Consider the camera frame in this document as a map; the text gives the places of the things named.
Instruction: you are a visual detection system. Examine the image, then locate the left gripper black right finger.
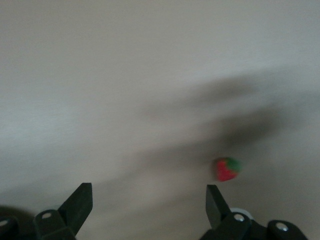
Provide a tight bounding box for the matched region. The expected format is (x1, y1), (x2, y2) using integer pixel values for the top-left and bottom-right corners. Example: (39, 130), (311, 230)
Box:
(199, 185), (308, 240)

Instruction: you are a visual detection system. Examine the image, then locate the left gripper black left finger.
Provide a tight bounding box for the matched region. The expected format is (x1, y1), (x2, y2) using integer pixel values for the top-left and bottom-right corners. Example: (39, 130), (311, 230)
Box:
(0, 182), (93, 240)

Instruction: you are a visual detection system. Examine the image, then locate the red strawberry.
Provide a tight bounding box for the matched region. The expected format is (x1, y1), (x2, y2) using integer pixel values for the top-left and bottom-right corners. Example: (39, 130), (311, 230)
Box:
(213, 156), (243, 182)

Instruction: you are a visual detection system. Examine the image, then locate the brown table cloth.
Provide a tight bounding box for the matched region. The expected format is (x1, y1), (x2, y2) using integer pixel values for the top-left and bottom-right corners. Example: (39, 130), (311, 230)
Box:
(0, 0), (320, 240)

